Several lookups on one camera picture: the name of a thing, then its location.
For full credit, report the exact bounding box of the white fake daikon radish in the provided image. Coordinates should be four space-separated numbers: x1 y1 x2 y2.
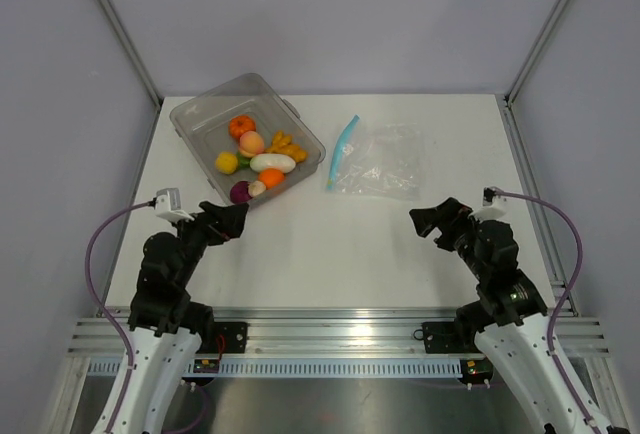
250 153 296 174

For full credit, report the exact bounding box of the red-orange fake pepper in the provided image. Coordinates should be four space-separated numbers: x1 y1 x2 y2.
228 115 256 141

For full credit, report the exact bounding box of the black right mount plate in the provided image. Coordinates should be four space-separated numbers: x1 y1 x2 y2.
421 321 479 354

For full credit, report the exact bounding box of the green fake leaf piece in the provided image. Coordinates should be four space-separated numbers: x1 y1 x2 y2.
236 154 251 169

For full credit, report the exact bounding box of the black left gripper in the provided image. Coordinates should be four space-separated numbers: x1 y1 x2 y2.
170 201 248 288

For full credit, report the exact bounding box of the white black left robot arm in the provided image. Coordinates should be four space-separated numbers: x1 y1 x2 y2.
93 194 249 433

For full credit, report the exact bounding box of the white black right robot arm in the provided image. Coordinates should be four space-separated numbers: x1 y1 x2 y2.
409 188 624 433

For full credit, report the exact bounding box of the black mount plate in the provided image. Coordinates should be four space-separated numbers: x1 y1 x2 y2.
197 321 249 355
421 321 479 354

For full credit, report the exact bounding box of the purple fake fruit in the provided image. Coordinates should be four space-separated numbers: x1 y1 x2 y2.
229 181 252 204

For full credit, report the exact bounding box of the orange fake orange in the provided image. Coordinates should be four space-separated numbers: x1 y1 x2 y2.
258 168 286 189

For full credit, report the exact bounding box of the left aluminium frame post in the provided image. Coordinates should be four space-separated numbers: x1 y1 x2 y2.
95 0 163 111

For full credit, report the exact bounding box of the aluminium frame post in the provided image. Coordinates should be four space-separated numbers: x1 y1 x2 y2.
504 0 573 109
95 0 163 111

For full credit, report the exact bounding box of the right aluminium frame post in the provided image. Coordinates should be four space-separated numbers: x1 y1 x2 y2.
504 0 573 109

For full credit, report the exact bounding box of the clear zip top bag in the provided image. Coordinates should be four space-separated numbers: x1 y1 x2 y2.
326 116 424 201

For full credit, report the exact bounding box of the pink fake peach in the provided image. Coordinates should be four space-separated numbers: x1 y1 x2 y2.
238 131 265 158

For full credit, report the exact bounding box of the clear grey plastic container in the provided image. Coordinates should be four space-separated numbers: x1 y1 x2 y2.
169 73 326 207

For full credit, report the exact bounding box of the yellow-orange fake pretzel cluster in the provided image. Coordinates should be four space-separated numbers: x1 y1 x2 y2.
265 131 308 164

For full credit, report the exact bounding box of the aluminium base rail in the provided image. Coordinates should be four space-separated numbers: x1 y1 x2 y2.
67 308 610 359

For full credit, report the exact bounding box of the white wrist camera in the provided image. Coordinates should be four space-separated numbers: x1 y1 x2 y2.
471 186 507 222
153 187 194 223

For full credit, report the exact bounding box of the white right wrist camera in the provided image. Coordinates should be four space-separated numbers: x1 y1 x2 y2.
471 186 507 222

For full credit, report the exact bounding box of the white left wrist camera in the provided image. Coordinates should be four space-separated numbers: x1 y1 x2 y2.
153 187 194 223

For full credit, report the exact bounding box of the yellow fake pear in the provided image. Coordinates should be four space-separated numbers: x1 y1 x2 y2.
214 151 239 175

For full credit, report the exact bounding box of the white slotted cable duct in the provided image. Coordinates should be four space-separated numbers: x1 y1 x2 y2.
87 357 464 380

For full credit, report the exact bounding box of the black left mount plate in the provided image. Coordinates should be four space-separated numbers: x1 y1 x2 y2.
197 321 249 355

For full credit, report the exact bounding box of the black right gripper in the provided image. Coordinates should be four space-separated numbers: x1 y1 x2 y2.
409 197 488 281

